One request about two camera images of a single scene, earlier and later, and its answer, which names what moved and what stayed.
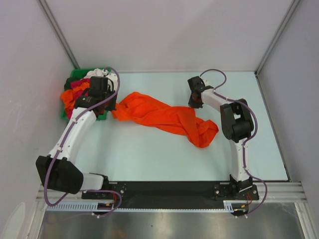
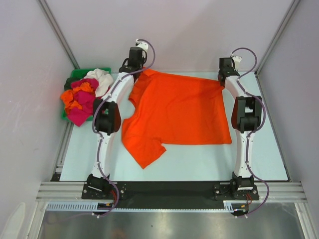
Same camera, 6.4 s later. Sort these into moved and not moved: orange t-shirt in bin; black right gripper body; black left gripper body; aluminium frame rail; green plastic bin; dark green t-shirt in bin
Moved: black left gripper body; black right gripper body
Not moved: orange t-shirt in bin; aluminium frame rail; dark green t-shirt in bin; green plastic bin
